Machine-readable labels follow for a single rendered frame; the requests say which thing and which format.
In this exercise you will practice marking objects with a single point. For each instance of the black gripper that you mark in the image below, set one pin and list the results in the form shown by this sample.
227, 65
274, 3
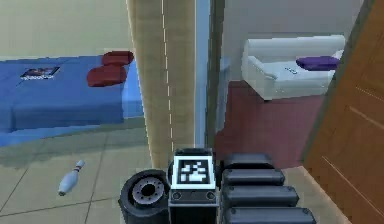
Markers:
146, 195

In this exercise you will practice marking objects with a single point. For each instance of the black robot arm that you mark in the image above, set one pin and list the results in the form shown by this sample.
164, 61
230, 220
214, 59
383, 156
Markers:
253, 190

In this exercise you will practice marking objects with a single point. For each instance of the dark book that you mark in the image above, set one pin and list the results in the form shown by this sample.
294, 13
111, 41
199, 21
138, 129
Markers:
39, 72

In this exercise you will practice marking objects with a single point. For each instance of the white bowling pin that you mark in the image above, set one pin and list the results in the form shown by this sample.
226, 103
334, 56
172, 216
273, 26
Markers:
70, 180

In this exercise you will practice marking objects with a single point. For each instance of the dark red pillow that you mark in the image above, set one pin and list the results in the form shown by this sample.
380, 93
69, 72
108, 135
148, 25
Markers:
106, 76
116, 57

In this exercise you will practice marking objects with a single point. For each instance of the blue bed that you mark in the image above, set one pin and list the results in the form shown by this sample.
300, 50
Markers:
63, 100

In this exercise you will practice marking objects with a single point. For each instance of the white sofa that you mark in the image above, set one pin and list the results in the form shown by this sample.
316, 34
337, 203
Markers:
290, 73

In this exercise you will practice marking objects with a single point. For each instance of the purple cushion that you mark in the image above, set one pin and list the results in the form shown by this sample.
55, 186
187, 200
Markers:
318, 62

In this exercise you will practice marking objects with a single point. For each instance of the brown wooden door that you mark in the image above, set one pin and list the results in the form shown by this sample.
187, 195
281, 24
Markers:
356, 133

